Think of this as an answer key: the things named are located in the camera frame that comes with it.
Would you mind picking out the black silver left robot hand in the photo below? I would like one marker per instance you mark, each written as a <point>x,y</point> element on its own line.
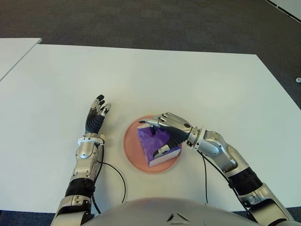
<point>94,122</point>

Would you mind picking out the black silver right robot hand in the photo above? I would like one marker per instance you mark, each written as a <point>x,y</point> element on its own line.
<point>178,127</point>

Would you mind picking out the purple tissue paper pack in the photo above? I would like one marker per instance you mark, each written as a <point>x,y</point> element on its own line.
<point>150,143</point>

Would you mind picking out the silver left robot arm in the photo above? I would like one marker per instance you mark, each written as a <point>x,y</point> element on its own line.
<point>87,150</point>

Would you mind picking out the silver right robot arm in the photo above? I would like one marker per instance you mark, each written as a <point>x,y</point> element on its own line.
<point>211,143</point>

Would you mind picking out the pink round plate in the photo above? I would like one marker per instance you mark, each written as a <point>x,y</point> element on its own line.
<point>131,146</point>

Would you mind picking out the silver robot torso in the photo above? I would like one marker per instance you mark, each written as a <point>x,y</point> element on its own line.
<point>152,212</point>

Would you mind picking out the white side table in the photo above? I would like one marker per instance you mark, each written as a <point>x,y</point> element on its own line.
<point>13,51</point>

